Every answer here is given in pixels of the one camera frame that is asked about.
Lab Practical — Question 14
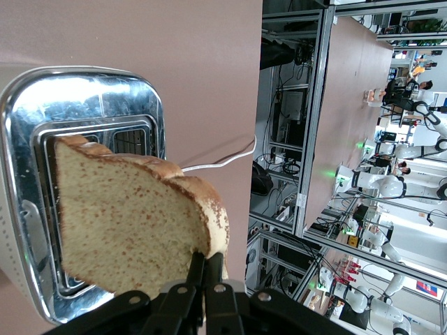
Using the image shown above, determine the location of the beige chrome two-slot toaster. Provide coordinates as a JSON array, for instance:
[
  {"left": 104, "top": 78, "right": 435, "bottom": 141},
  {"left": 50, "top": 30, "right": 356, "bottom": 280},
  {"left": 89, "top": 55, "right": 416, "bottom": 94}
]
[{"left": 0, "top": 66, "right": 167, "bottom": 325}]

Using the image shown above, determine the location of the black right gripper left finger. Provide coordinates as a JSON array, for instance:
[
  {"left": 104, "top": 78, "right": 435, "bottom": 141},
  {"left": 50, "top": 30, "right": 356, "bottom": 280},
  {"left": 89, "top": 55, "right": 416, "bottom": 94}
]
[{"left": 45, "top": 251, "right": 206, "bottom": 335}]

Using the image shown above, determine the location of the white toaster power cable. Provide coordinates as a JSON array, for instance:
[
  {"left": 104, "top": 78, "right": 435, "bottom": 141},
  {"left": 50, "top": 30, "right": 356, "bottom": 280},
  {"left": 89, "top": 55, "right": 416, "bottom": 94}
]
[{"left": 181, "top": 135, "right": 258, "bottom": 174}]

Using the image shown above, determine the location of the green potted plant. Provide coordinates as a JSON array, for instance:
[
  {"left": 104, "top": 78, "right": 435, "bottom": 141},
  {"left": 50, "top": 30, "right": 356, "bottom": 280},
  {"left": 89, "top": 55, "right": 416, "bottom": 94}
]
[{"left": 401, "top": 17, "right": 445, "bottom": 47}]

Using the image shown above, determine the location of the slice of brown bread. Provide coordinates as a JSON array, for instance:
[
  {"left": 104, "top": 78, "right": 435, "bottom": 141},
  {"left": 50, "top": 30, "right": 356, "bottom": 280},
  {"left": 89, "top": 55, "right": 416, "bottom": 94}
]
[{"left": 54, "top": 135, "right": 230, "bottom": 301}]

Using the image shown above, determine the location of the aluminium extrusion frame structure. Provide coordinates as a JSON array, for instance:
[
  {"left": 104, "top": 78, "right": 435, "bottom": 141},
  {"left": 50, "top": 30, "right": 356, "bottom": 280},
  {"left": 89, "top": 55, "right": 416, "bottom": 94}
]
[{"left": 249, "top": 0, "right": 447, "bottom": 308}]

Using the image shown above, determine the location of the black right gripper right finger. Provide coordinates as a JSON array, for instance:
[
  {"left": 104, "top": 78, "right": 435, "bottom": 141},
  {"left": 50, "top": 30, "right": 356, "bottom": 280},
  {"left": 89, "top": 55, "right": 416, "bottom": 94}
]
[{"left": 205, "top": 253, "right": 353, "bottom": 335}]

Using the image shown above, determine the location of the person in black shirt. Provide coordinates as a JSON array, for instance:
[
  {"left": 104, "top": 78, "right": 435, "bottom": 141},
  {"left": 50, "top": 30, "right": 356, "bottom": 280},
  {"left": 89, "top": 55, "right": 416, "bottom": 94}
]
[{"left": 383, "top": 78, "right": 434, "bottom": 106}]

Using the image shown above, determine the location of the black bag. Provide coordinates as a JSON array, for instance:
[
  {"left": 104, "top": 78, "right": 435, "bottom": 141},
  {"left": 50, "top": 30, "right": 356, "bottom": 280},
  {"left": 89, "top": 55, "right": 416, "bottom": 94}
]
[
  {"left": 251, "top": 162, "right": 274, "bottom": 197},
  {"left": 260, "top": 36, "right": 296, "bottom": 70}
]

